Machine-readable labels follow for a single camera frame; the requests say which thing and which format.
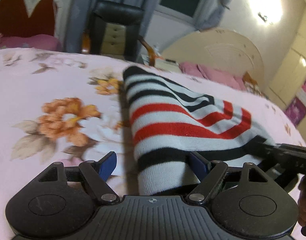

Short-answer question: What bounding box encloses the pink floral bed quilt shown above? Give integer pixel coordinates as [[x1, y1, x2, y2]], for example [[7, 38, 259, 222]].
[[0, 48, 306, 239]]

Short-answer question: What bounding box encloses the magenta pillow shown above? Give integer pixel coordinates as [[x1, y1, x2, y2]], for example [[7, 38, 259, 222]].
[[0, 34, 62, 51]]

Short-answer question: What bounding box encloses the black leather office chair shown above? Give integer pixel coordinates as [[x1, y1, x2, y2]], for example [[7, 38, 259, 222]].
[[81, 0, 156, 66]]

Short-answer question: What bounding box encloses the pink crumpled blanket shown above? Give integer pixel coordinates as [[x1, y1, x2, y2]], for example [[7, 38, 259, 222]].
[[179, 62, 247, 91]]

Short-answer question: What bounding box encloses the white striped cat sweater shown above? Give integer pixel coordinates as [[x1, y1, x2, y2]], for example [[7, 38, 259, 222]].
[[123, 66, 286, 196]]

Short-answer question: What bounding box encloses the cream wardrobe with purple panels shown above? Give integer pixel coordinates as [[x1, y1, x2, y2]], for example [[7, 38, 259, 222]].
[[265, 8, 306, 142]]

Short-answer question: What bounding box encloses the red and white headboard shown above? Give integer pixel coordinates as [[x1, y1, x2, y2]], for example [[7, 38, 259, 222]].
[[0, 0, 63, 37]]

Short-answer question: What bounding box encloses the bright wall lamp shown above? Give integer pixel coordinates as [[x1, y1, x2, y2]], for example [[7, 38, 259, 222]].
[[247, 0, 284, 27]]

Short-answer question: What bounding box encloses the tied grey curtain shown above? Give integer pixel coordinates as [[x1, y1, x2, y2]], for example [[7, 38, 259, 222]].
[[195, 0, 231, 30]]

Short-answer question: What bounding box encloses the cream round headboard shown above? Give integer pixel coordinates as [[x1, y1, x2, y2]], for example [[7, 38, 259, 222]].
[[161, 28, 265, 88]]

